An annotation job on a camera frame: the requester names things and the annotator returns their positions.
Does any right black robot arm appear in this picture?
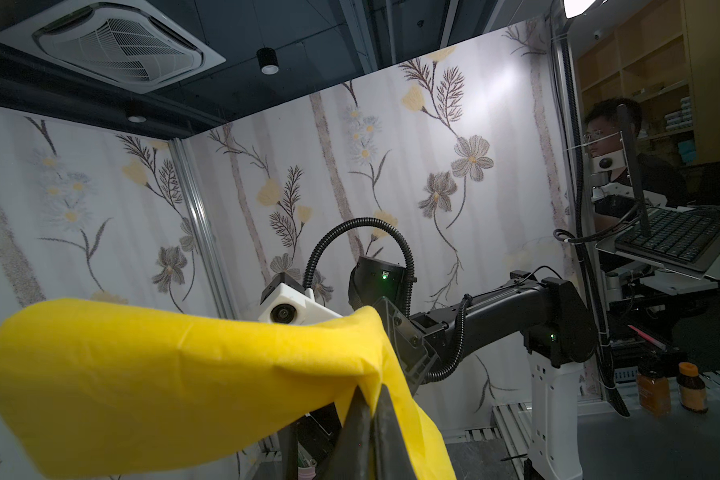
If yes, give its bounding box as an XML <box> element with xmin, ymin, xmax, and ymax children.
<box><xmin>303</xmin><ymin>217</ymin><xmax>597</xmax><ymax>479</ymax></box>

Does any round ceiling spotlight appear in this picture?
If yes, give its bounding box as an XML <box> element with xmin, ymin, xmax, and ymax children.
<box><xmin>256</xmin><ymin>47</ymin><xmax>279</xmax><ymax>76</ymax></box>

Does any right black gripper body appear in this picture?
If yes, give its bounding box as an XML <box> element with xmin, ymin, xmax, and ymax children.
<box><xmin>374</xmin><ymin>297</ymin><xmax>438</xmax><ymax>395</ymax></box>

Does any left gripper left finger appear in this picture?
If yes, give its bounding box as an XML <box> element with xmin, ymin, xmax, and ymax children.
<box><xmin>317</xmin><ymin>387</ymin><xmax>372</xmax><ymax>480</ymax></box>

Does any ceiling air conditioner vent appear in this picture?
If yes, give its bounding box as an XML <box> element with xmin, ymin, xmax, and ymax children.
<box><xmin>0</xmin><ymin>1</ymin><xmax>225</xmax><ymax>94</ymax></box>

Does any wooden shelving unit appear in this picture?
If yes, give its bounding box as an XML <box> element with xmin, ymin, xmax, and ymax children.
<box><xmin>569</xmin><ymin>1</ymin><xmax>720</xmax><ymax>165</ymax></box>

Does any yellow paper napkin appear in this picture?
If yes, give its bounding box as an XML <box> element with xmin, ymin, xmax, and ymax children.
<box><xmin>0</xmin><ymin>299</ymin><xmax>454</xmax><ymax>479</ymax></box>

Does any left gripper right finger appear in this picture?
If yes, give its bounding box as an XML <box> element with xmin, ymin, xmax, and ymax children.
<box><xmin>373</xmin><ymin>385</ymin><xmax>417</xmax><ymax>480</ymax></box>

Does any black keyboard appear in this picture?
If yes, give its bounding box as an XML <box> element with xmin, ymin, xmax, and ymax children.
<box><xmin>615</xmin><ymin>209</ymin><xmax>720</xmax><ymax>272</ymax></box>

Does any brown glass bottle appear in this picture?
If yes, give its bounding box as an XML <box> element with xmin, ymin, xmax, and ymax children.
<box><xmin>677</xmin><ymin>362</ymin><xmax>708</xmax><ymax>414</ymax></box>

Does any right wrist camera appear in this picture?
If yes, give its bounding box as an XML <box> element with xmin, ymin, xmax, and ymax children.
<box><xmin>254</xmin><ymin>272</ymin><xmax>341</xmax><ymax>326</ymax></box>

